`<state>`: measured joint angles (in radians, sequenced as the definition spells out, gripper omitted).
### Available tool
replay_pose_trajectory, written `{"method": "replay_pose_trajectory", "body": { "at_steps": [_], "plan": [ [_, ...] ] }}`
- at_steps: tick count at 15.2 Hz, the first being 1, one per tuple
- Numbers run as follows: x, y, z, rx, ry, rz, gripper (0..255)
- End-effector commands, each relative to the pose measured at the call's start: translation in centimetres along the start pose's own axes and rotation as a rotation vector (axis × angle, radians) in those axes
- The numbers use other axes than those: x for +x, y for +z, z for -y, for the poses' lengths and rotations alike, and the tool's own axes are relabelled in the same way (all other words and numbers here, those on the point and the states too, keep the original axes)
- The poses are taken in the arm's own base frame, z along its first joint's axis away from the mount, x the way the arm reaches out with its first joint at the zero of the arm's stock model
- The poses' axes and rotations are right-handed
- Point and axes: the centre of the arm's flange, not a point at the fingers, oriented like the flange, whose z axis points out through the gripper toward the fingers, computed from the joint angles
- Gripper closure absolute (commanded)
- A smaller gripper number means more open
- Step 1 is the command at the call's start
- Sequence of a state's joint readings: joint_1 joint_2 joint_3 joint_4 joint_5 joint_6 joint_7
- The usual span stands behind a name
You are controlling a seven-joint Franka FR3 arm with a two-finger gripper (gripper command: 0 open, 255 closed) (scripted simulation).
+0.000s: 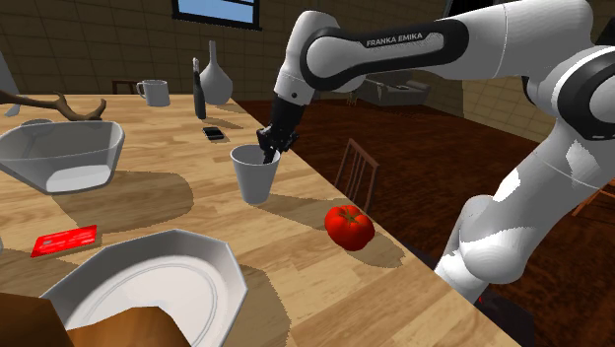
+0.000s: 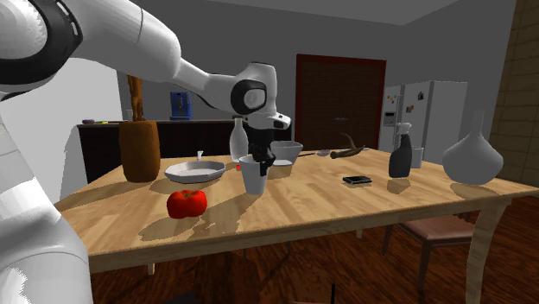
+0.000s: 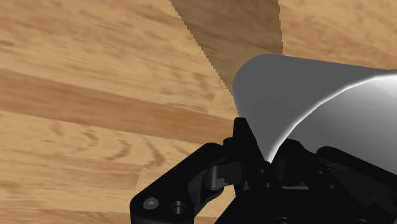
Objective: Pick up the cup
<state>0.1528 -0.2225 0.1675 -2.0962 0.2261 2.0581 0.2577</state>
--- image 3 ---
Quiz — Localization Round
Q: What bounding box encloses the grey curved metal sheet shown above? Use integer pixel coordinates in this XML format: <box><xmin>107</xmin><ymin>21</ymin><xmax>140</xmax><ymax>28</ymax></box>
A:
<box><xmin>232</xmin><ymin>53</ymin><xmax>397</xmax><ymax>175</ymax></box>

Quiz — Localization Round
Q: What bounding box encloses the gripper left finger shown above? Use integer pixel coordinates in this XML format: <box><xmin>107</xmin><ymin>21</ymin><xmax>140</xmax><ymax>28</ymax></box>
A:
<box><xmin>129</xmin><ymin>117</ymin><xmax>271</xmax><ymax>224</ymax></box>

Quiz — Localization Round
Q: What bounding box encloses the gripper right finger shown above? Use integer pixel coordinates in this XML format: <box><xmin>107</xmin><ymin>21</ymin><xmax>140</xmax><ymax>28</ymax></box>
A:
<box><xmin>272</xmin><ymin>138</ymin><xmax>397</xmax><ymax>224</ymax></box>

